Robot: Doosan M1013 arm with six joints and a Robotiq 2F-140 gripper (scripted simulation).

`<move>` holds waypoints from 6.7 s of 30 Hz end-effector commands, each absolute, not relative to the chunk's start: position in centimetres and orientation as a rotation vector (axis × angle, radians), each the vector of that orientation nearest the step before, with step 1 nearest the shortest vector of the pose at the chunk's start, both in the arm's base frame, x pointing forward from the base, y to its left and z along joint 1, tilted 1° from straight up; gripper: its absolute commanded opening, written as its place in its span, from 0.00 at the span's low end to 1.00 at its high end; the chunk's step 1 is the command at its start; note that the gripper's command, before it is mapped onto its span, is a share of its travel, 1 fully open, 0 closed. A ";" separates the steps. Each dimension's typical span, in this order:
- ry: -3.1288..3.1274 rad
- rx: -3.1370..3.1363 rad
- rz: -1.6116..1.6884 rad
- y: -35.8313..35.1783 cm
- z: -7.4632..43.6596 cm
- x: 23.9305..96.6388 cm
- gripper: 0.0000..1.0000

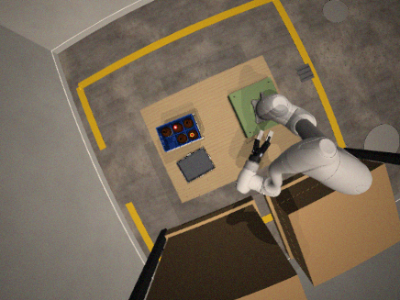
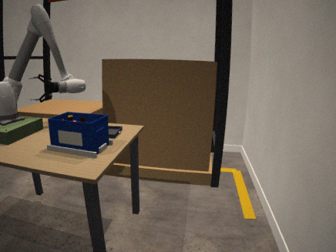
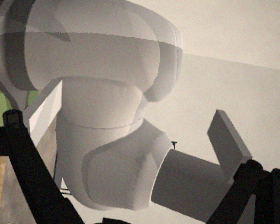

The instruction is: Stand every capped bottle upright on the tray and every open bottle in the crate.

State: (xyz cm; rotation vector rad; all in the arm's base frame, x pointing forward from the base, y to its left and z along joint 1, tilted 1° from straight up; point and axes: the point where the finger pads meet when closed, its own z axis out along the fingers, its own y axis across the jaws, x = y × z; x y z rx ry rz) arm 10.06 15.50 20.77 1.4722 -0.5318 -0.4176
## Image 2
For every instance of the white flat rail with screws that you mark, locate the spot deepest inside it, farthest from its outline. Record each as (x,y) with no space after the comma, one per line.
(78,152)

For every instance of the blue bottle crate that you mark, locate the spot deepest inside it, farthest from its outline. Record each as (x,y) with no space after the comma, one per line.
(80,135)

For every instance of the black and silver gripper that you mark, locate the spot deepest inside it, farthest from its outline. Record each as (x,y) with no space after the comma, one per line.
(50,87)

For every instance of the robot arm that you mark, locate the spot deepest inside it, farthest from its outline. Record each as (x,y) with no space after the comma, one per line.
(11,86)

